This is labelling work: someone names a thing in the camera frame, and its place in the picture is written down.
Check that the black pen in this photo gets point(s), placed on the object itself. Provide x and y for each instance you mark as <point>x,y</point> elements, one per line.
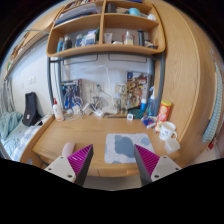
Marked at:
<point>116,116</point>

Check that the white desk lamp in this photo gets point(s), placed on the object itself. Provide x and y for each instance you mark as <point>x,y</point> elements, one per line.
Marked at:
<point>110,110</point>

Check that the black bag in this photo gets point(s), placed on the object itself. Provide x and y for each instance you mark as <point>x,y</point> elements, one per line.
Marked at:
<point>30,110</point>

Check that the red yellow chips can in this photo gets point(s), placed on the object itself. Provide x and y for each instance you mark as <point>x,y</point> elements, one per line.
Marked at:
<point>163,113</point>

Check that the wooden wall shelf unit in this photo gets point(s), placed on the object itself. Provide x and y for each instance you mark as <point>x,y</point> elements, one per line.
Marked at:
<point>100,21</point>

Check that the white charger block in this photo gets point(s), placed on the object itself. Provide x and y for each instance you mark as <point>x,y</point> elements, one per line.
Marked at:
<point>77,110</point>

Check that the white wall outlet panel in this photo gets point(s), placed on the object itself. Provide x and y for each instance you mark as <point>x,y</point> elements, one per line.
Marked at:
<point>90,88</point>

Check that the blue robot model box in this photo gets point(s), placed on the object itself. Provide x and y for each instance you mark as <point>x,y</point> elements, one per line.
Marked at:
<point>70,91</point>

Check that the small blue white-capped bottle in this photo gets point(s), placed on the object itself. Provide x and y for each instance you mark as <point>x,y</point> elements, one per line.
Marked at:
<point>143,106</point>

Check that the wooden figure model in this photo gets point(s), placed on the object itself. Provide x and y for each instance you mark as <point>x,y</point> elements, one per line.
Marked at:
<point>122,100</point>

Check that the grey blue cloud mouse pad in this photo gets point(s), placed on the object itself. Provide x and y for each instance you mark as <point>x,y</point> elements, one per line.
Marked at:
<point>123,146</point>

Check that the dark green round tin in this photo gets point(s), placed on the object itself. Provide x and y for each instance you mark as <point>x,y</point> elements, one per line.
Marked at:
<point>136,113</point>

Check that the bed with checked sheet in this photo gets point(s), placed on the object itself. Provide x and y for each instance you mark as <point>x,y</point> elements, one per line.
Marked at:
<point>23,140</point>

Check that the white mug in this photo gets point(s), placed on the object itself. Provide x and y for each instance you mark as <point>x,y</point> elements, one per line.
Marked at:
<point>166,131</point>

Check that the white red-capped pump bottle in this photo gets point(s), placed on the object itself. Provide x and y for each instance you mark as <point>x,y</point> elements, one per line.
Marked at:
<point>58,111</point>

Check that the clear plastic cup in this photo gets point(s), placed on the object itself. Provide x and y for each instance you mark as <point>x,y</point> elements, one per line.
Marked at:
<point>172,145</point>

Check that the white power strip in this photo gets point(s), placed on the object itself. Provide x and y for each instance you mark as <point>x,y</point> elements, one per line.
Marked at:
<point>98,113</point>

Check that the small white cube clock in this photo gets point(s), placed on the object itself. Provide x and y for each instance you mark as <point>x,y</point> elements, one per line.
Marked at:
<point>130,116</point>

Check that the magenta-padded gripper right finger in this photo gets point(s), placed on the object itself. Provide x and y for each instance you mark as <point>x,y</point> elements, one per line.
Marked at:
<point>165,166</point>

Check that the white wall switch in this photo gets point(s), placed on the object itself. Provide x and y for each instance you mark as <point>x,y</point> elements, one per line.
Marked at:
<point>32,80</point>

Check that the blue white packet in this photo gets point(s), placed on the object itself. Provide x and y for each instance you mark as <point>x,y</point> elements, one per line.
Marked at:
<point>148,122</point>

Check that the blue spray bottle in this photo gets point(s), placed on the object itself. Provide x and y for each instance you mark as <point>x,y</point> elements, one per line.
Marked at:
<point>151,105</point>

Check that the pink computer mouse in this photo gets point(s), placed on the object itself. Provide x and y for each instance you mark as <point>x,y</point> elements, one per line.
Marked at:
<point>68,149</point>

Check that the colourful figure box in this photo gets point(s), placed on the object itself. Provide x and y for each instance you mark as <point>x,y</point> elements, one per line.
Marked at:
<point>138,86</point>

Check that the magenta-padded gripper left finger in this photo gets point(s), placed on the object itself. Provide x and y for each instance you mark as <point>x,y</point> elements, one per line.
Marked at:
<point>60,166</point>

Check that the light blue blanket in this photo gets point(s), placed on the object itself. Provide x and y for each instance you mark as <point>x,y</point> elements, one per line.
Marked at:
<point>9,123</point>

